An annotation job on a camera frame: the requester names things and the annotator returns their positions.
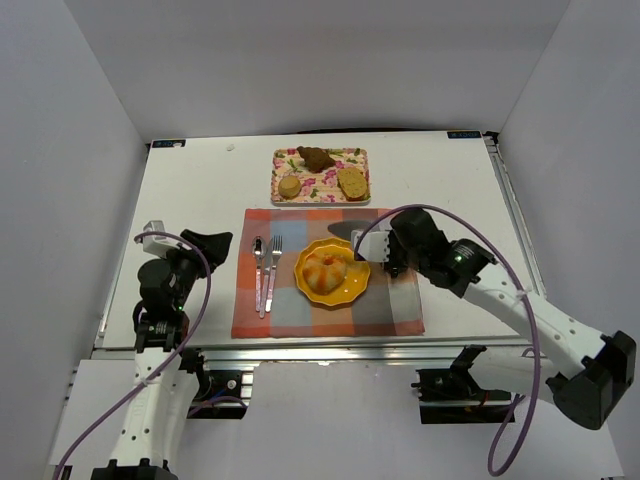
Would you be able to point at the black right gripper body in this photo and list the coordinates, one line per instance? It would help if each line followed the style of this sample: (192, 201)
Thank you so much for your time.
(395, 253)

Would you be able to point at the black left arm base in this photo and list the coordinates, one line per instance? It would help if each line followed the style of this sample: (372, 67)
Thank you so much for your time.
(223, 393)

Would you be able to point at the orange striped bread roll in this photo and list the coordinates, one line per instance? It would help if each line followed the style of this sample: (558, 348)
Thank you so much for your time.
(323, 273)

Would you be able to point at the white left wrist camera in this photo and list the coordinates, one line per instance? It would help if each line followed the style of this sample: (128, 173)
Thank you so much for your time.
(154, 241)

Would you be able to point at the steel fork pink handle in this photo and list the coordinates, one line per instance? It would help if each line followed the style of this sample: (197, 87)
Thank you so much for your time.
(276, 253)

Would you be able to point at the brown toast slice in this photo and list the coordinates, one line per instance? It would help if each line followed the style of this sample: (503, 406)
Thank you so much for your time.
(352, 183)

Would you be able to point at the aluminium table frame rail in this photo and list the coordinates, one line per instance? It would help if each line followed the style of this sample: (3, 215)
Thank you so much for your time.
(208, 188)

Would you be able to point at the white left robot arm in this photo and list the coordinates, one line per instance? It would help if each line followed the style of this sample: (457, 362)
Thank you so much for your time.
(167, 374)

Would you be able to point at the steel spatula wooden handle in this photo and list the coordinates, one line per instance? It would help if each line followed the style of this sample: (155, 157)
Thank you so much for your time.
(344, 229)

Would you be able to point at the brown chocolate croissant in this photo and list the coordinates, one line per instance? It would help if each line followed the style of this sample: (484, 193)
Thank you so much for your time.
(315, 159)

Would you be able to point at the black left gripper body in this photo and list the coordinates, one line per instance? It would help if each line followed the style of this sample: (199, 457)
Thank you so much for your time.
(192, 248)

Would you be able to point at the floral rectangular tray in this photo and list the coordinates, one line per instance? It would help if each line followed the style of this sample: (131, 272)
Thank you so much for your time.
(321, 188)

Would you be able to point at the steel spoon pink handle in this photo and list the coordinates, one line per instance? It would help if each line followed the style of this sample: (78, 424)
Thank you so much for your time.
(259, 251)

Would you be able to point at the left blue corner label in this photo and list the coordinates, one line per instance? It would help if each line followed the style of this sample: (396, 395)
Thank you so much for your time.
(168, 143)

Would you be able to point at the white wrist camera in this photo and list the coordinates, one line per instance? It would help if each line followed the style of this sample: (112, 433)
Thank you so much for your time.
(154, 241)
(374, 248)

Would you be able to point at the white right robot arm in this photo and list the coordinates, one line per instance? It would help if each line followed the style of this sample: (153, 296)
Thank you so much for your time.
(591, 371)

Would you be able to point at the small round yellow muffin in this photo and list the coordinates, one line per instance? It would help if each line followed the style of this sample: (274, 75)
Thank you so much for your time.
(289, 187)

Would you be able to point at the yellow dotted plate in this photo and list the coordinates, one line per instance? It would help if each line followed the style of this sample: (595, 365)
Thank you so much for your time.
(355, 282)

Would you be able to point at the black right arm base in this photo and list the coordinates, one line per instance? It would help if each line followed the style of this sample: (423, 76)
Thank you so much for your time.
(450, 396)

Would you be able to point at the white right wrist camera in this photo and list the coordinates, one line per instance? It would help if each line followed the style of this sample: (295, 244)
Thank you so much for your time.
(374, 248)

